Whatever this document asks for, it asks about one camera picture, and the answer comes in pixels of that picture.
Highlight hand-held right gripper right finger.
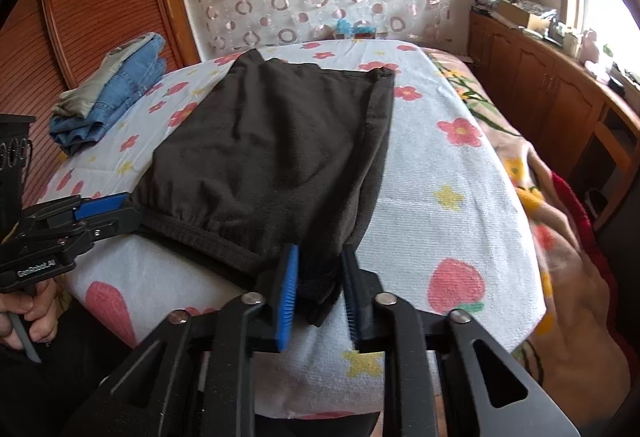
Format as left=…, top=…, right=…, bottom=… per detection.
left=340, top=247, right=581, bottom=437

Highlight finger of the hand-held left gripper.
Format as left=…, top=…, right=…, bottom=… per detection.
left=22, top=192, right=133, bottom=229
left=30, top=204, right=144, bottom=250

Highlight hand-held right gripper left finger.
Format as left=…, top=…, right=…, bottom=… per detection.
left=75, top=244, right=301, bottom=437

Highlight black pants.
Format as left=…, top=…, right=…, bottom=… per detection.
left=131, top=48, right=398, bottom=328

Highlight grey-green folded pants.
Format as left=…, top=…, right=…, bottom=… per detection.
left=54, top=33, right=156, bottom=118

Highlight person's left hand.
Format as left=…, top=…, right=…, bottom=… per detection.
left=0, top=277, right=60, bottom=350

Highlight folded blue jeans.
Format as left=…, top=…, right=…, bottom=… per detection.
left=49, top=34, right=168, bottom=156

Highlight person's dark clothing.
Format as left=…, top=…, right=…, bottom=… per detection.
left=0, top=302, right=156, bottom=437

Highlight white flower-print quilt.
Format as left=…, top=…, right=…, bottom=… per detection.
left=42, top=39, right=546, bottom=420

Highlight wooden slatted wardrobe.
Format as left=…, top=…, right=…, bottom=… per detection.
left=0, top=0, right=201, bottom=208

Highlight floral plush blanket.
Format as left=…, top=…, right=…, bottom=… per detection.
left=427, top=49, right=633, bottom=418

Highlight red blanket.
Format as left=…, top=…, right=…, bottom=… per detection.
left=550, top=171, right=631, bottom=318

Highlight blue plastic bag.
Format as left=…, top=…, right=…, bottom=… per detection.
left=336, top=19, right=373, bottom=36

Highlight long wooden cabinet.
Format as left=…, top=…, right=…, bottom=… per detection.
left=467, top=9, right=640, bottom=218

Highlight wooden chair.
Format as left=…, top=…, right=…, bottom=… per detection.
left=592, top=119, right=640, bottom=223

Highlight open cardboard box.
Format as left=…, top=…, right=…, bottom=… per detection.
left=492, top=0, right=548, bottom=30

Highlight window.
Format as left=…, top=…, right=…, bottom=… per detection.
left=555, top=0, right=640, bottom=78

